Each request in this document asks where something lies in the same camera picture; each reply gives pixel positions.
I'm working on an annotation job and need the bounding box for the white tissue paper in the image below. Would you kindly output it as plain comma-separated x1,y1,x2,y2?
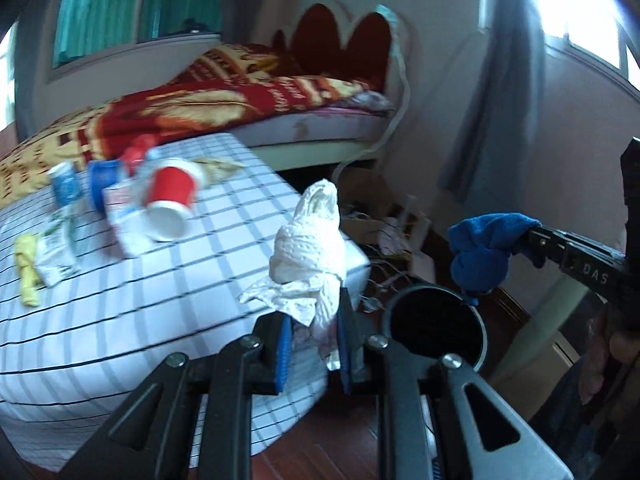
239,179,346,361

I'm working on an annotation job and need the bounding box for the blue knotted cloth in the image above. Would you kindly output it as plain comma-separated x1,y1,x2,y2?
447,212,541,306

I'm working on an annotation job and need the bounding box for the red paper cup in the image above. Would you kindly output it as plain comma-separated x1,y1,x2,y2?
144,157,204,242

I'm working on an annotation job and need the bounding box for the red white food carton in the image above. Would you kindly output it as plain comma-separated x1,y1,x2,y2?
103,179,158,258

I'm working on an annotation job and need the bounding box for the white green snack wrapper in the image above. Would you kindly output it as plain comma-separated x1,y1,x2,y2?
35,206,80,287

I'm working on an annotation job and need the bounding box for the red plastic bag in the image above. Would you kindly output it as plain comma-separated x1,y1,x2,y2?
119,133,157,177

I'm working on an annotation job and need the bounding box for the dark blue paper cup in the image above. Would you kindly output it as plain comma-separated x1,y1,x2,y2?
88,159,125,214

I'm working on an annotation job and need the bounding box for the blue white paper cup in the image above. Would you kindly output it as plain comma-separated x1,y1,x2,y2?
48,160,82,208

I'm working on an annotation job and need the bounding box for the yellow knotted cloth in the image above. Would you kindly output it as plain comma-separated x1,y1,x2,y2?
14,233,43,308

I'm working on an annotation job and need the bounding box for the black round trash bin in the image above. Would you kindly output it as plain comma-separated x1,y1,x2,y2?
381,284,488,372

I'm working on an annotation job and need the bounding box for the person's right hand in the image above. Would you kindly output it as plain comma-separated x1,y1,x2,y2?
578,308,639,415

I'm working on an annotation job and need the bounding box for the cardboard box on floor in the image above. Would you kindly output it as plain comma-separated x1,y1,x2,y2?
338,168,432,257

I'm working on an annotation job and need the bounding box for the grey blue curtain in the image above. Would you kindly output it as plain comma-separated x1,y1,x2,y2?
438,0,544,203

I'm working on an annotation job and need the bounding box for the crumpled beige paper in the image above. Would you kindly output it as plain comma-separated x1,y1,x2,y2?
194,157,245,188

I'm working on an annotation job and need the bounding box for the red yellow patterned blanket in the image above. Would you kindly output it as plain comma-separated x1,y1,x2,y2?
1,44,390,206

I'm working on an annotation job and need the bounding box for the red heart-shaped headboard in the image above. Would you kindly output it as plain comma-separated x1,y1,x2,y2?
271,3,392,93

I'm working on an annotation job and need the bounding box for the window with green curtain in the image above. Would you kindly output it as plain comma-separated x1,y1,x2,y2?
52,0,222,68

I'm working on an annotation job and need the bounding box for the bed with white frame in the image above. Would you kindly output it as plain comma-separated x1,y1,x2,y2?
0,1,417,212

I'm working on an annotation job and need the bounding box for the white power cable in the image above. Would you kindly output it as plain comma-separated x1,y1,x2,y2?
330,4,412,187

